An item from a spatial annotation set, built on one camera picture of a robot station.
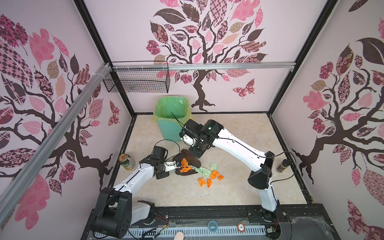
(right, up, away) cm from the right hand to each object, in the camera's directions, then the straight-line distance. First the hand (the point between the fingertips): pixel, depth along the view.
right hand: (196, 148), depth 76 cm
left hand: (-20, -14, +12) cm, 27 cm away
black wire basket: (-37, +44, +19) cm, 60 cm away
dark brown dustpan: (-11, -10, +20) cm, 25 cm away
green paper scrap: (+6, -17, +12) cm, 21 cm away
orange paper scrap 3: (+3, -20, +8) cm, 22 cm away
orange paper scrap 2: (+14, -19, +10) cm, 26 cm away
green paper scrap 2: (+11, -14, +14) cm, 23 cm away
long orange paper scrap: (-7, -13, +12) cm, 19 cm away
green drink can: (-39, -10, +8) cm, 41 cm away
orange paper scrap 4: (+8, -21, +8) cm, 24 cm away
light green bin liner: (-16, +24, +26) cm, 39 cm away
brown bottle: (+51, -10, +7) cm, 52 cm away
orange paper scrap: (+11, -17, +12) cm, 24 cm away
